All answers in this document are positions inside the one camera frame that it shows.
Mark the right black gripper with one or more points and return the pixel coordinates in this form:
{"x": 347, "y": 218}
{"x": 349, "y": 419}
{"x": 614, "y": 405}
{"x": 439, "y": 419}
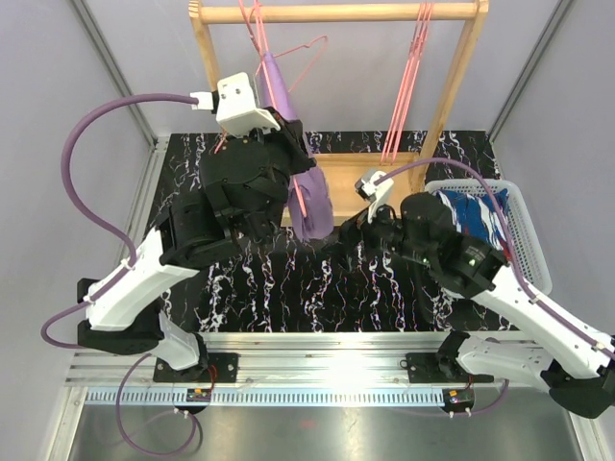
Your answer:
{"x": 354, "y": 231}

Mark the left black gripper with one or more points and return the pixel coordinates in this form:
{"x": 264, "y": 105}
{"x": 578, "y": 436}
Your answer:
{"x": 289, "y": 136}

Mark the purple trousers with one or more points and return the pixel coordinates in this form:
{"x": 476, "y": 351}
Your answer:
{"x": 309, "y": 202}

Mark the blue patterned trousers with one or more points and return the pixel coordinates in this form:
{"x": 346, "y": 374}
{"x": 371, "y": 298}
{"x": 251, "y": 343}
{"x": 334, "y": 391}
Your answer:
{"x": 475, "y": 215}

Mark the pink hanger holding purple trousers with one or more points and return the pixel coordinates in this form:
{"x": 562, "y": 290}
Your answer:
{"x": 274, "y": 86}

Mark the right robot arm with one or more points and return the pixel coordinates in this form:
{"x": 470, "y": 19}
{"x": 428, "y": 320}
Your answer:
{"x": 574, "y": 364}

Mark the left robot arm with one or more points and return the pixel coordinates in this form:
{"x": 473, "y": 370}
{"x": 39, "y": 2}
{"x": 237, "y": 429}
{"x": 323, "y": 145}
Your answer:
{"x": 126, "y": 317}

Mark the white plastic basket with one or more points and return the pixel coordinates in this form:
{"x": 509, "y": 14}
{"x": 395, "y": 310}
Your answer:
{"x": 523, "y": 235}

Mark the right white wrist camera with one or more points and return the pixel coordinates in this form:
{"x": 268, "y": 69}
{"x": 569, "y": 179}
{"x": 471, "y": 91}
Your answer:
{"x": 372, "y": 189}

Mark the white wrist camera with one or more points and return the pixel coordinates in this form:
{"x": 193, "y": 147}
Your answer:
{"x": 236, "y": 110}
{"x": 372, "y": 189}

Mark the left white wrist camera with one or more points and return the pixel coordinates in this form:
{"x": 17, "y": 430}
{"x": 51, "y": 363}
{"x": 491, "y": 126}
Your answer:
{"x": 236, "y": 110}

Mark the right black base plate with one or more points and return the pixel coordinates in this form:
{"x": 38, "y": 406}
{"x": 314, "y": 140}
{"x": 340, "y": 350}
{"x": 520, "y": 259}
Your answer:
{"x": 430, "y": 367}

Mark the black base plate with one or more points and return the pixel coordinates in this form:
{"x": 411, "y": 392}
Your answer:
{"x": 223, "y": 368}
{"x": 430, "y": 367}

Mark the aluminium mounting rail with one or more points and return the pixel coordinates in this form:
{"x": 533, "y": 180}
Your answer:
{"x": 330, "y": 360}

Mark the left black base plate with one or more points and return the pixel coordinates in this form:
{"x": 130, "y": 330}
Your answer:
{"x": 223, "y": 368}

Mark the white slotted cable duct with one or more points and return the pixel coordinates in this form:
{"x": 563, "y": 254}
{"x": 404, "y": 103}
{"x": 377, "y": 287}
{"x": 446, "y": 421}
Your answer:
{"x": 267, "y": 397}

